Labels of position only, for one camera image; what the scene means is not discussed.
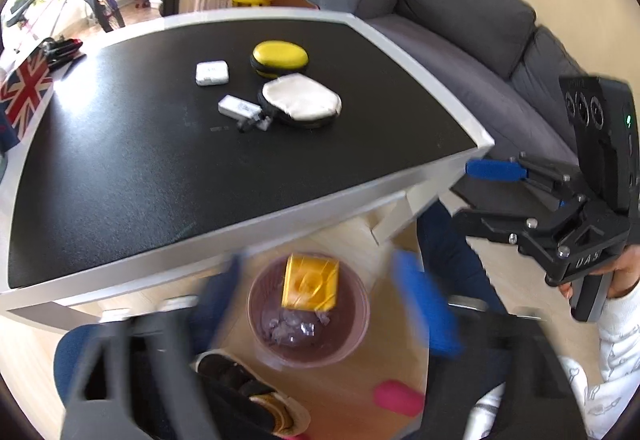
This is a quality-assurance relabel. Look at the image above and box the small white box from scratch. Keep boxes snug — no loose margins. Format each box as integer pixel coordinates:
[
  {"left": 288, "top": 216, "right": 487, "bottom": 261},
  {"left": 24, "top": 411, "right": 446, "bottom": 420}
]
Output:
[{"left": 195, "top": 61, "right": 230, "bottom": 87}]

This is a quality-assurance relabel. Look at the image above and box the pink soft object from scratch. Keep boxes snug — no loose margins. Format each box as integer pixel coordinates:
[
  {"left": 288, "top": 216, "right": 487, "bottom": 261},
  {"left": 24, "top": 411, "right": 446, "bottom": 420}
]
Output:
[{"left": 374, "top": 380, "right": 426, "bottom": 417}]

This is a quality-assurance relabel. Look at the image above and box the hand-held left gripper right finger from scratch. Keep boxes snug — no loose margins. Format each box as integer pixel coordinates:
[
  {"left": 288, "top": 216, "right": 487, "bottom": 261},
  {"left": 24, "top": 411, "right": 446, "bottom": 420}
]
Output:
[{"left": 391, "top": 250, "right": 587, "bottom": 440}]

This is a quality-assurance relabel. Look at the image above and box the black red pouch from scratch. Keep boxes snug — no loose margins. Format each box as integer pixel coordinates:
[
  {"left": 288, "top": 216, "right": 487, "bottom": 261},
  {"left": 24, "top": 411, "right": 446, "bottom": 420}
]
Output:
[{"left": 39, "top": 36, "right": 86, "bottom": 71}]

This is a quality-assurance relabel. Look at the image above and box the person's right forearm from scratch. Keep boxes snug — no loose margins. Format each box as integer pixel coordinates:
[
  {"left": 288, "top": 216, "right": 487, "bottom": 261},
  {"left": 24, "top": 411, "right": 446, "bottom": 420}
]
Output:
[{"left": 592, "top": 287, "right": 640, "bottom": 440}]

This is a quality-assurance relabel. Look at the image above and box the yellow toy block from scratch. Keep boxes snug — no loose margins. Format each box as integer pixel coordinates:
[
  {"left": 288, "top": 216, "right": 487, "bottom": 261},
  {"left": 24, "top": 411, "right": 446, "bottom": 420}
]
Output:
[{"left": 281, "top": 254, "right": 342, "bottom": 312}]

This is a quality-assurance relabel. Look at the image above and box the person's right leg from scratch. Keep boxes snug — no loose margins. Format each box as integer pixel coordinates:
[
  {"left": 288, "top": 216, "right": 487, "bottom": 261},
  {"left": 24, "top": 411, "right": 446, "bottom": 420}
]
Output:
[{"left": 416, "top": 202, "right": 506, "bottom": 316}]

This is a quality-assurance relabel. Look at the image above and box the yellow round case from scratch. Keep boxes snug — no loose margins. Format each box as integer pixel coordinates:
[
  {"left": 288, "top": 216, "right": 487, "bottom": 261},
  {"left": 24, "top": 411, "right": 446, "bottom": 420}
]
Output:
[{"left": 249, "top": 41, "right": 310, "bottom": 78}]

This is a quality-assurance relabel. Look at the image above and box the flag print tissue box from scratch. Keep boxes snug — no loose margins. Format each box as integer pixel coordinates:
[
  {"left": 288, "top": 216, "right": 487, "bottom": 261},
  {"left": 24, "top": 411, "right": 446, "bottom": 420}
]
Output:
[{"left": 0, "top": 47, "right": 55, "bottom": 151}]

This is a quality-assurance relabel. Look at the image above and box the small black white trinket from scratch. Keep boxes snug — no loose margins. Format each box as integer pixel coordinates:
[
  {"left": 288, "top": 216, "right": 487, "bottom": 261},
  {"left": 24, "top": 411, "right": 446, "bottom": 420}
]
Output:
[{"left": 237, "top": 112, "right": 273, "bottom": 133}]

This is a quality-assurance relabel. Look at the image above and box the black white sneaker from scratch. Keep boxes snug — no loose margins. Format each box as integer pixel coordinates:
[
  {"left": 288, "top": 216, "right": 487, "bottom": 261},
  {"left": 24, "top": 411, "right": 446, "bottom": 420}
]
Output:
[{"left": 194, "top": 350, "right": 312, "bottom": 438}]

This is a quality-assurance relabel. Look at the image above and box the grey sofa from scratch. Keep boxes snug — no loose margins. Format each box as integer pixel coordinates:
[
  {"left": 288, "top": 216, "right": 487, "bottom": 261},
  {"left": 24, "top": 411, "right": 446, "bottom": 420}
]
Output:
[{"left": 298, "top": 0, "right": 640, "bottom": 181}]

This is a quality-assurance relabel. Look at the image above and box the white oval case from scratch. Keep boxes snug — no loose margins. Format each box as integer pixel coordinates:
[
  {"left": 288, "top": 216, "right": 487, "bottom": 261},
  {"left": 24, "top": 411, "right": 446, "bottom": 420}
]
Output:
[{"left": 257, "top": 74, "right": 343, "bottom": 127}]

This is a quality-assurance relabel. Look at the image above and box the person's right hand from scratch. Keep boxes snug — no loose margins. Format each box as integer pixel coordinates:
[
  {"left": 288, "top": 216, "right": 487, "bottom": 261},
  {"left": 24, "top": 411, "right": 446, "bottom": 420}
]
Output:
[{"left": 606, "top": 244, "right": 640, "bottom": 302}]

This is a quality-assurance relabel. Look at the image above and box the pink trash bin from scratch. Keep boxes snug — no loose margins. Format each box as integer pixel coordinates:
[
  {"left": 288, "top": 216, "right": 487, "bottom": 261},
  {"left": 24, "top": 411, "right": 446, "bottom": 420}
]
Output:
[{"left": 246, "top": 252, "right": 372, "bottom": 368}]

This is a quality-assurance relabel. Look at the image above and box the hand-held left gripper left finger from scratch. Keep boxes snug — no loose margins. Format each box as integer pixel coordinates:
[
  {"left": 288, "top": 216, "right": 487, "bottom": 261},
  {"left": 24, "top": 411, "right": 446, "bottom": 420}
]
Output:
[{"left": 60, "top": 254, "right": 247, "bottom": 440}]

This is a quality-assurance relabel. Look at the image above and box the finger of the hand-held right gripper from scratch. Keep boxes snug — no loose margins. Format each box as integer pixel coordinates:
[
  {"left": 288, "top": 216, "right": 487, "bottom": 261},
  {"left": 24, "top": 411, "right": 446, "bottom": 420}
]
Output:
[
  {"left": 451, "top": 194, "right": 590, "bottom": 250},
  {"left": 465, "top": 151, "right": 586, "bottom": 210}
]

